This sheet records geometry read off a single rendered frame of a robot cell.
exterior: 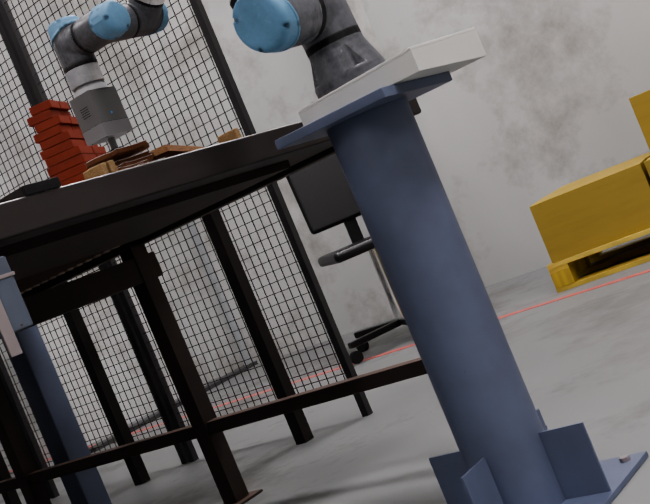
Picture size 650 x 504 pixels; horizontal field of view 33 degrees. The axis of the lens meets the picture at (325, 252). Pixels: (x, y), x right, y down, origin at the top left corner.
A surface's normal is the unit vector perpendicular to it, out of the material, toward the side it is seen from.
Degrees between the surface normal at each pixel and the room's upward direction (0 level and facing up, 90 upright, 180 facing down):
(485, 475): 90
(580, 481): 90
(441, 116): 90
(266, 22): 101
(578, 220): 90
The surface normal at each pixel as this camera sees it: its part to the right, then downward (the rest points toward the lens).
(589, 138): -0.54, 0.24
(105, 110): 0.76, -0.31
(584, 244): -0.35, 0.16
